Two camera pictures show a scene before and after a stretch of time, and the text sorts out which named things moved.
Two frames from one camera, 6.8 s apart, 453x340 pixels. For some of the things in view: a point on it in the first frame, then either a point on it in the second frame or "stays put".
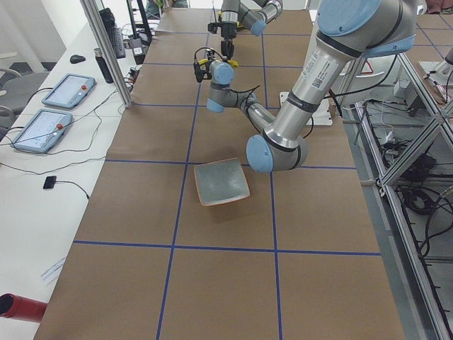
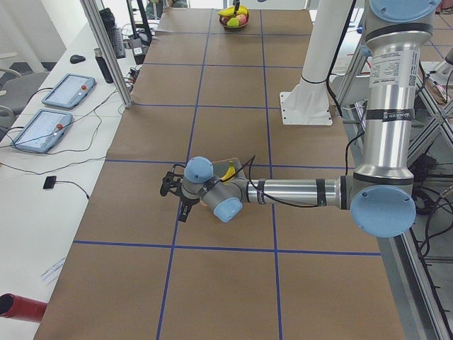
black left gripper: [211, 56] to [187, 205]
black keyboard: [116, 37] stays put
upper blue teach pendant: [69, 91] stays put
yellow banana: [231, 62] to [231, 172]
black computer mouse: [75, 59] stays put
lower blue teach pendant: [42, 130] stays put
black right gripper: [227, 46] to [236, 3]
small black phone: [49, 182] stays put
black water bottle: [105, 71] stays put
